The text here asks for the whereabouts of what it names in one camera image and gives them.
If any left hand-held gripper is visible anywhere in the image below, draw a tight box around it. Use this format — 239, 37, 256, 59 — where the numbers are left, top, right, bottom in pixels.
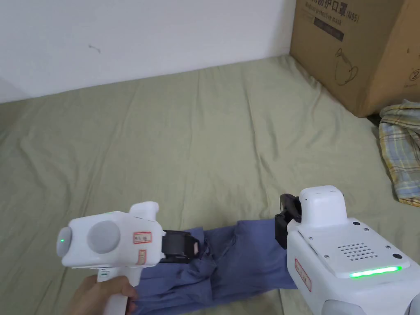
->
57, 201, 201, 315

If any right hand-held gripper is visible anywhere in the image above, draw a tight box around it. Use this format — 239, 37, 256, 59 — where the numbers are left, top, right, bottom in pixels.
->
275, 185, 420, 315

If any bed with pale green sheet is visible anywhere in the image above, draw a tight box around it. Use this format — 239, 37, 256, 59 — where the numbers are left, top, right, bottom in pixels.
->
0, 54, 420, 315

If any blue shirt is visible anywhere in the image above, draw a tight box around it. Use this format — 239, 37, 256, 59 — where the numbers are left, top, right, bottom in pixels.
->
130, 219, 300, 312

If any person's left hand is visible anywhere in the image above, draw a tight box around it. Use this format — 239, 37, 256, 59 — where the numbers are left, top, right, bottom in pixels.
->
64, 275, 138, 315

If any plaid yellow blue cloth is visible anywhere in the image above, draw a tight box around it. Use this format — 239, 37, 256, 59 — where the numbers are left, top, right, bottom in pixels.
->
378, 99, 420, 209

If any brown cardboard carton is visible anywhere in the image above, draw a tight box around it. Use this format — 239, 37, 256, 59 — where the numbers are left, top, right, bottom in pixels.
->
290, 0, 420, 118

